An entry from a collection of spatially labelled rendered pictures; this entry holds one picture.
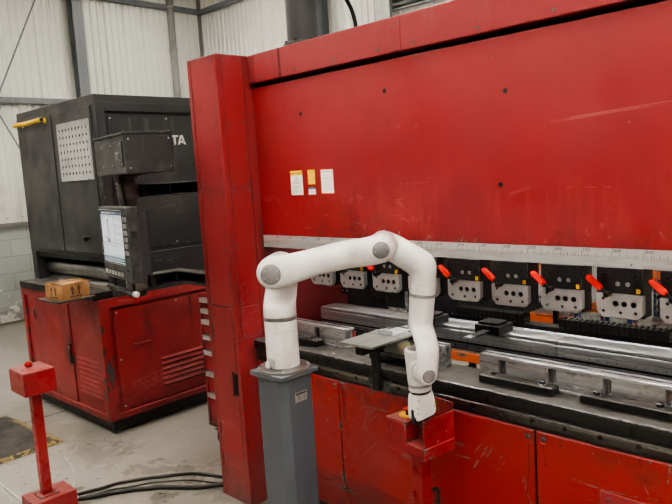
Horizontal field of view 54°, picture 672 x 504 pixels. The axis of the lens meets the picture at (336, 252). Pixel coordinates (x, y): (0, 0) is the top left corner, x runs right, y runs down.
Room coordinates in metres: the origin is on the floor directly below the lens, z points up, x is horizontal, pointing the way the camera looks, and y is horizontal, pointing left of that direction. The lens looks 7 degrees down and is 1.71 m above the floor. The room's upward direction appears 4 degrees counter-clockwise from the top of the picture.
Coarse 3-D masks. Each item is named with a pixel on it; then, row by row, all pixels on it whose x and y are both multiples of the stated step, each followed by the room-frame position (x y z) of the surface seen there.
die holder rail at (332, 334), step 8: (304, 320) 3.29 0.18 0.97; (312, 320) 3.27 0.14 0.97; (304, 328) 3.24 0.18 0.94; (312, 328) 3.20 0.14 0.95; (320, 328) 3.16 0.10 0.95; (328, 328) 3.12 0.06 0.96; (336, 328) 3.08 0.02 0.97; (344, 328) 3.06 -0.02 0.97; (352, 328) 3.07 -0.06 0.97; (320, 336) 3.17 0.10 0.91; (328, 336) 3.12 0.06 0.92; (336, 336) 3.09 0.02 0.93; (344, 336) 3.05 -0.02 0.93; (328, 344) 3.12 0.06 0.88; (336, 344) 3.09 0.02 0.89
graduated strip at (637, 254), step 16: (272, 240) 3.37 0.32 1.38; (288, 240) 3.28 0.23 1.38; (304, 240) 3.19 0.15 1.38; (320, 240) 3.11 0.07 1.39; (336, 240) 3.04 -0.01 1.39; (576, 256) 2.22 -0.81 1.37; (592, 256) 2.18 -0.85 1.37; (608, 256) 2.14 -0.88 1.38; (624, 256) 2.11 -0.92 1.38; (640, 256) 2.07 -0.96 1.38; (656, 256) 2.04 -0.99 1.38
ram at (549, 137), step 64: (384, 64) 2.79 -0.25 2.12; (448, 64) 2.57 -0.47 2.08; (512, 64) 2.38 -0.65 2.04; (576, 64) 2.21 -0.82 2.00; (640, 64) 2.07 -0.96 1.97; (256, 128) 3.41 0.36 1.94; (320, 128) 3.08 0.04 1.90; (384, 128) 2.81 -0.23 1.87; (448, 128) 2.58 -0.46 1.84; (512, 128) 2.38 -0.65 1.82; (576, 128) 2.21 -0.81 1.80; (640, 128) 2.07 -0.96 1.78; (320, 192) 3.10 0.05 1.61; (384, 192) 2.82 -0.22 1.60; (448, 192) 2.59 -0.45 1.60; (512, 192) 2.39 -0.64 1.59; (576, 192) 2.22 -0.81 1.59; (640, 192) 2.07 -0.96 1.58; (448, 256) 2.59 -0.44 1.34; (512, 256) 2.39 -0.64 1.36
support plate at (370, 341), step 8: (360, 336) 2.77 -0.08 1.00; (368, 336) 2.76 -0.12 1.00; (376, 336) 2.75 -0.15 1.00; (384, 336) 2.75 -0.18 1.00; (400, 336) 2.73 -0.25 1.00; (408, 336) 2.74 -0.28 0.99; (344, 344) 2.69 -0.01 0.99; (352, 344) 2.66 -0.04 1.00; (360, 344) 2.64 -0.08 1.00; (368, 344) 2.63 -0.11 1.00; (376, 344) 2.63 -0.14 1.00; (384, 344) 2.64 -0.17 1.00
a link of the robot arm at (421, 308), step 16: (416, 304) 2.28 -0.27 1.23; (432, 304) 2.28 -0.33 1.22; (416, 320) 2.27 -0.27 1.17; (432, 320) 2.29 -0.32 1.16; (416, 336) 2.25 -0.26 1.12; (432, 336) 2.25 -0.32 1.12; (416, 352) 2.23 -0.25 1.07; (432, 352) 2.21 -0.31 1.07; (416, 368) 2.23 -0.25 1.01; (432, 368) 2.21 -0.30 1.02
